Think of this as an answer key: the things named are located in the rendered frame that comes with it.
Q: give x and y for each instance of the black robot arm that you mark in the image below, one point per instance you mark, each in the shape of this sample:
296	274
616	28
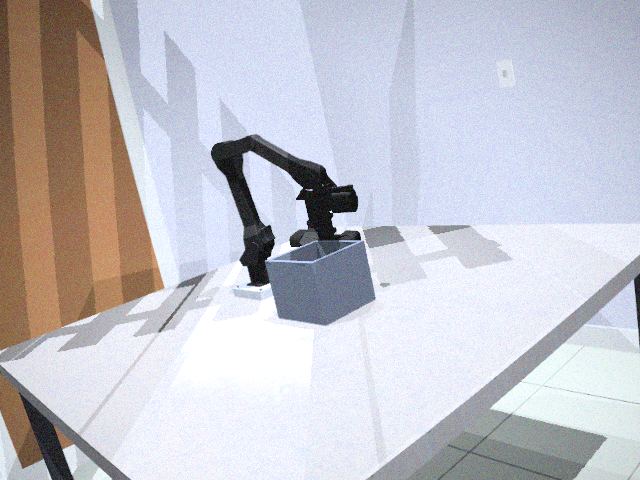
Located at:
258	239

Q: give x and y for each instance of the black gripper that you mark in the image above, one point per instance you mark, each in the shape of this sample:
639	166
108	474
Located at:
327	222

